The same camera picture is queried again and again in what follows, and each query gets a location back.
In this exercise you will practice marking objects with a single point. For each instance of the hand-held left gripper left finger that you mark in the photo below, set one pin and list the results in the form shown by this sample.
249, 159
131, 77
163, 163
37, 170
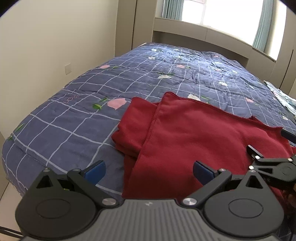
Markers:
96, 172

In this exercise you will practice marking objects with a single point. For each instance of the red long-sleeve shirt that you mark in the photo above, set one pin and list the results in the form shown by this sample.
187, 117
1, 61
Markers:
196, 134

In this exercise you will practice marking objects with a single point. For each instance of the white wall outlet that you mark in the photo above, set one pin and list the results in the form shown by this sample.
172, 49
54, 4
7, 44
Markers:
68, 68

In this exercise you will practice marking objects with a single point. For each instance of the blue checked floral quilt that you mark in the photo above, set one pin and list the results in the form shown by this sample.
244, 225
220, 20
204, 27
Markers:
92, 129

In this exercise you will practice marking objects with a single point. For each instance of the window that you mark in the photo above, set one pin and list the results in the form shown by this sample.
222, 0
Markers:
226, 14

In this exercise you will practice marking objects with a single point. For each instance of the beige wardrobe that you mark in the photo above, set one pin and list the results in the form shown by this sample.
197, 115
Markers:
284, 74
136, 25

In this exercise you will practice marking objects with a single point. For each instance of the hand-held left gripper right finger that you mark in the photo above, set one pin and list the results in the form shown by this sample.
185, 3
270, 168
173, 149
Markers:
203, 172

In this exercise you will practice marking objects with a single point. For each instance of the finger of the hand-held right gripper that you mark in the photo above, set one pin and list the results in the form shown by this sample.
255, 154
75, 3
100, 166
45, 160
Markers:
289, 135
255, 153

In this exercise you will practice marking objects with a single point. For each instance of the light blue patterned cloth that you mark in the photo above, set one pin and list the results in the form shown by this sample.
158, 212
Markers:
282, 96

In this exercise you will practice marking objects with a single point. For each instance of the light blue curtain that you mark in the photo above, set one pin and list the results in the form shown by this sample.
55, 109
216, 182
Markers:
172, 9
262, 25

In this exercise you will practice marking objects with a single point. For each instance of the beige headboard shelf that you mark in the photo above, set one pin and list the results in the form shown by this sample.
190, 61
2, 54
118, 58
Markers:
208, 39

